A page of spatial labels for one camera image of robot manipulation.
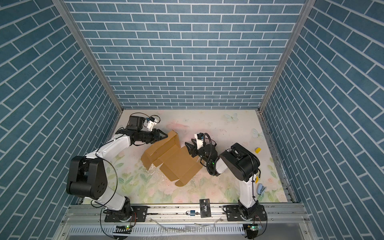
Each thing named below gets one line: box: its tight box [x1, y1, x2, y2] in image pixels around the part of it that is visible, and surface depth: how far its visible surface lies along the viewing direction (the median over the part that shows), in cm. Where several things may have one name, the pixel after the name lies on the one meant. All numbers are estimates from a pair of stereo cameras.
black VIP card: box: [199, 198, 212, 218], surface depth 77 cm
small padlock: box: [185, 210, 196, 216], surface depth 76 cm
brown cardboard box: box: [141, 130, 203, 187], surface depth 91 cm
